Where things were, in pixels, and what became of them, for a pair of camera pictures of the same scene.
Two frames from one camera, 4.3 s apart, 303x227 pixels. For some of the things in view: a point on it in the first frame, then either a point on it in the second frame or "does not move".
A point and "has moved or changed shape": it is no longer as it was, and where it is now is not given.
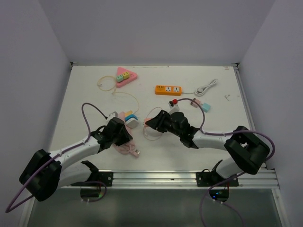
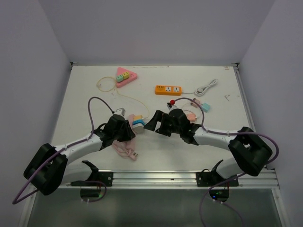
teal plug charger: x=206 y=107 does not move
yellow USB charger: x=126 y=75 does not move
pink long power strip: x=122 y=116 has moved or changed shape
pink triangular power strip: x=120 y=71 does not move
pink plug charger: x=194 y=104 does not move
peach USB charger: x=146 y=119 has moved or changed shape
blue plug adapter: x=130 y=116 -> x=138 y=121
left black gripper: x=125 y=136 does not move
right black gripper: x=157 y=122 does not move
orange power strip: x=168 y=90 does not move
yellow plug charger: x=128 y=113 -> x=138 y=117
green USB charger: x=120 y=78 does not move
